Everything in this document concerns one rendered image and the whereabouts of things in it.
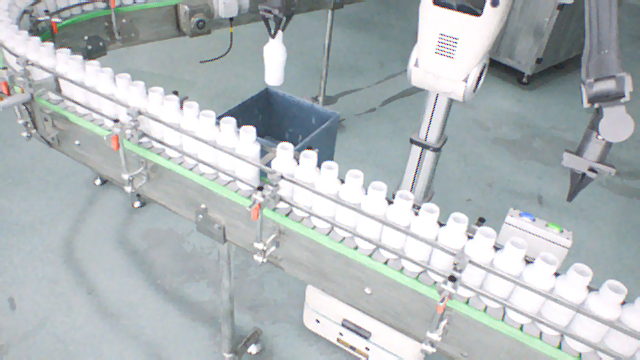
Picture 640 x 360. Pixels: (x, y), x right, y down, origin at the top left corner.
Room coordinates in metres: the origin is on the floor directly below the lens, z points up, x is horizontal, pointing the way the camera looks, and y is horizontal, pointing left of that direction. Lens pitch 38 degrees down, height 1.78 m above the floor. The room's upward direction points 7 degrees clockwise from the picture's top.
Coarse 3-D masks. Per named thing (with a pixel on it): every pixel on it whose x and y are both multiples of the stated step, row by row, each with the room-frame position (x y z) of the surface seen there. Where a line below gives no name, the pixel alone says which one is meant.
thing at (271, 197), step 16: (0, 80) 1.20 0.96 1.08; (32, 80) 1.27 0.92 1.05; (16, 112) 1.21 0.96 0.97; (128, 112) 1.07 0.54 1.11; (112, 128) 1.02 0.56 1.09; (128, 128) 1.05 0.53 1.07; (144, 160) 1.05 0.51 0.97; (128, 176) 1.01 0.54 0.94; (144, 176) 1.05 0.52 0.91; (272, 176) 0.87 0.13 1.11; (128, 192) 1.01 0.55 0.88; (256, 192) 0.83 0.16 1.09; (272, 192) 0.86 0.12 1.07; (256, 208) 0.81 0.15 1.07; (256, 224) 0.82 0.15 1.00; (480, 224) 0.81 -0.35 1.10; (256, 240) 0.82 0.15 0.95; (272, 240) 0.86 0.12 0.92; (256, 256) 0.82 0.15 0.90; (464, 256) 0.69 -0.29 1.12; (448, 288) 0.63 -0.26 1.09; (432, 320) 0.63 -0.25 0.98; (448, 320) 0.66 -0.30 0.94; (432, 336) 0.62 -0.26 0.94
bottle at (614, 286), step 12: (600, 288) 0.62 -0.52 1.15; (612, 288) 0.62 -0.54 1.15; (624, 288) 0.61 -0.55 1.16; (588, 300) 0.61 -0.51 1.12; (600, 300) 0.60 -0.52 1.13; (612, 300) 0.59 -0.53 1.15; (600, 312) 0.59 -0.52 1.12; (612, 312) 0.58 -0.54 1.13; (576, 324) 0.60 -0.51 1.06; (588, 324) 0.59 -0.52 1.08; (600, 324) 0.58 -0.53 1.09; (564, 336) 0.61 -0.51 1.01; (588, 336) 0.58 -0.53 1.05; (600, 336) 0.58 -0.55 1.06; (576, 348) 0.58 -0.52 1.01; (588, 348) 0.58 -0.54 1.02
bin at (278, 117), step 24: (264, 96) 1.60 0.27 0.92; (288, 96) 1.58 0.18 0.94; (216, 120) 1.34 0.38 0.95; (240, 120) 1.47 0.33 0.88; (264, 120) 1.61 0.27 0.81; (288, 120) 1.58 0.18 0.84; (312, 120) 1.54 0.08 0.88; (336, 120) 1.48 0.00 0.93; (264, 144) 1.26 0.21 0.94; (312, 144) 1.33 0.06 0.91
